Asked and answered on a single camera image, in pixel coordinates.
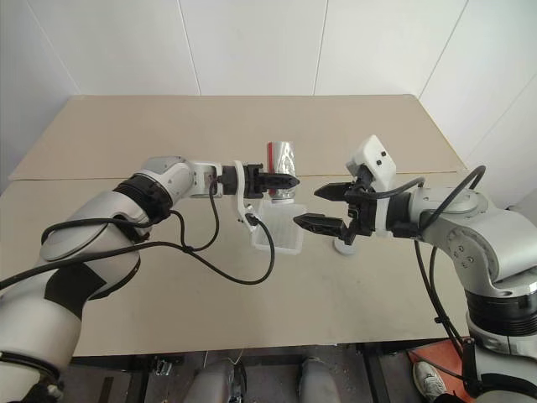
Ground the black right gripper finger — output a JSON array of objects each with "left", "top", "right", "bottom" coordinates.
[
  {"left": 313, "top": 181, "right": 352, "bottom": 202},
  {"left": 293, "top": 213, "right": 350, "bottom": 237}
]

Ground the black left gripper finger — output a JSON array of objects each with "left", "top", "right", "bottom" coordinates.
[{"left": 263, "top": 172, "right": 302, "bottom": 191}]

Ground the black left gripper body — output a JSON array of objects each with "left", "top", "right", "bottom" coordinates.
[{"left": 244, "top": 162, "right": 270, "bottom": 200}]

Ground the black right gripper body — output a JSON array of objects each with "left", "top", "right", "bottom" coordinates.
[{"left": 341, "top": 166, "right": 379, "bottom": 246}]

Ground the white jar lid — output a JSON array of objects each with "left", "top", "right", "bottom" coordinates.
[{"left": 332, "top": 237, "right": 361, "bottom": 258}]

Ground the clear plastic box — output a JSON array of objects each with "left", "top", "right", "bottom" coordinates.
[{"left": 250, "top": 201, "right": 305, "bottom": 257}]

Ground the grey rounded shape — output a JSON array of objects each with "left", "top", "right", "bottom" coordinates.
[{"left": 296, "top": 355, "right": 337, "bottom": 403}]

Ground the orange floor mat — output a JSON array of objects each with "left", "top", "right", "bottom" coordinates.
[{"left": 407, "top": 338, "right": 476, "bottom": 379}]

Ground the white sneaker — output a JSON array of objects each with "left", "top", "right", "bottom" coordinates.
[{"left": 412, "top": 360, "right": 449, "bottom": 403}]

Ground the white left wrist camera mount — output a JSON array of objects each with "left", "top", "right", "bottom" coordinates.
[{"left": 232, "top": 159, "right": 263, "bottom": 233}]

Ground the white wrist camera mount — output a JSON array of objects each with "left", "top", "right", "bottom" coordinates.
[
  {"left": 344, "top": 134, "right": 398, "bottom": 238},
  {"left": 232, "top": 159, "right": 263, "bottom": 233}
]

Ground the black right camera cable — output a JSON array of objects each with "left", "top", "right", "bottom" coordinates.
[{"left": 368, "top": 175, "right": 425, "bottom": 199}]

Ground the black camera cable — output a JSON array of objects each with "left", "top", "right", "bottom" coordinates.
[
  {"left": 368, "top": 175, "right": 425, "bottom": 199},
  {"left": 0, "top": 212, "right": 279, "bottom": 291}
]

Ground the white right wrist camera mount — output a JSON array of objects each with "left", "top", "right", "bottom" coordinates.
[{"left": 344, "top": 134, "right": 398, "bottom": 238}]

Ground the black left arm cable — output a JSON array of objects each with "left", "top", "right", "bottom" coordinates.
[{"left": 40, "top": 178, "right": 221, "bottom": 254}]

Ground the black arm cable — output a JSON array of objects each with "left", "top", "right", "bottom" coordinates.
[
  {"left": 412, "top": 164, "right": 488, "bottom": 398},
  {"left": 40, "top": 178, "right": 221, "bottom": 254}
]

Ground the black left camera cable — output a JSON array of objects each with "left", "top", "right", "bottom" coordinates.
[{"left": 0, "top": 212, "right": 279, "bottom": 291}]

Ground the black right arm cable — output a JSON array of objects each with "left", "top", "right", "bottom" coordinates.
[{"left": 412, "top": 164, "right": 488, "bottom": 398}]

